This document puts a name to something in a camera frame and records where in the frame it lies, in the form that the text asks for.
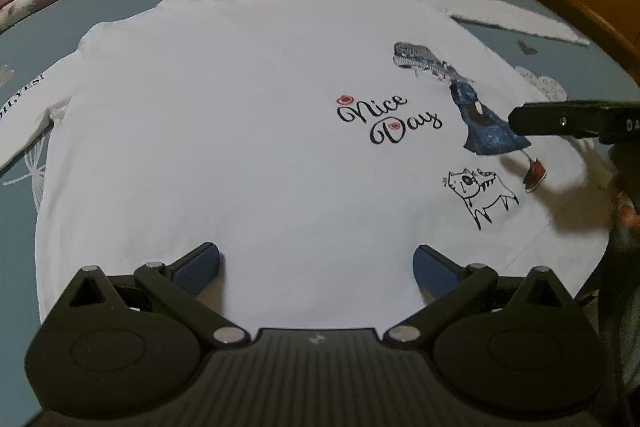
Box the white printed long-sleeve shirt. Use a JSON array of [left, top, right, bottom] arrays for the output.
[[1, 0, 608, 331]]

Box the person's right hand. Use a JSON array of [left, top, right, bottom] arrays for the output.
[[608, 144, 640, 237]]

